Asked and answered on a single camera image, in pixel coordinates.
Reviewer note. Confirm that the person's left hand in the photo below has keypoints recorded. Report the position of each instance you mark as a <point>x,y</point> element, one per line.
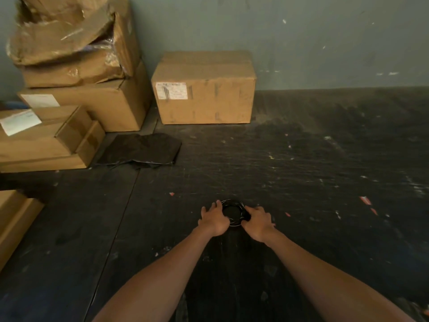
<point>214,220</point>

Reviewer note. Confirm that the person's right hand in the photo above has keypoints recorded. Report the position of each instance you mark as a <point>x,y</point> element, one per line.
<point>258,225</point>

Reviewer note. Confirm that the person's right fingers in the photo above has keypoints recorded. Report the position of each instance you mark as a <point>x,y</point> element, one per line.
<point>252,211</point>

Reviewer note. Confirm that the person's left fingers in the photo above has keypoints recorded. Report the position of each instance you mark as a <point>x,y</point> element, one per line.
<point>211,207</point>

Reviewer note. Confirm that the person's left forearm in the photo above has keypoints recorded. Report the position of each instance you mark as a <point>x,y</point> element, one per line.
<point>157,280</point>

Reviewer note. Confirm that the person's right forearm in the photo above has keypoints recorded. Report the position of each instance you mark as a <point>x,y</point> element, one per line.
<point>330,281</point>

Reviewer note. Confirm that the black plastic sheet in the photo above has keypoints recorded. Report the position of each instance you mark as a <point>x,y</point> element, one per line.
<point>140,150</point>

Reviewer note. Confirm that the brown cardboard box with label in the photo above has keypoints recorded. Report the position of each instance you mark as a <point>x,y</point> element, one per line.
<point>203,88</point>

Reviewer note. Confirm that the flat brown cardboard box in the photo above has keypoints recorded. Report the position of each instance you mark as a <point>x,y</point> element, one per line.
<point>83,154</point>

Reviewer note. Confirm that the large brown cardboard box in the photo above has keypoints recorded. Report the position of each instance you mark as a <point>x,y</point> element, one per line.
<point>104,102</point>

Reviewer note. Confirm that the flat cardboard box with flap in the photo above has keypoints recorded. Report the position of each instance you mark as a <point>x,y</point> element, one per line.
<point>43,134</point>

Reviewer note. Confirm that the plain brown cardboard box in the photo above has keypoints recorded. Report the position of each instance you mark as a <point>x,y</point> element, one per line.
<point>13,221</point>

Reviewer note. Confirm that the torn crumpled cardboard box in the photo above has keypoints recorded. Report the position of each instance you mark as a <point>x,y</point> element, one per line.
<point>72,40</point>

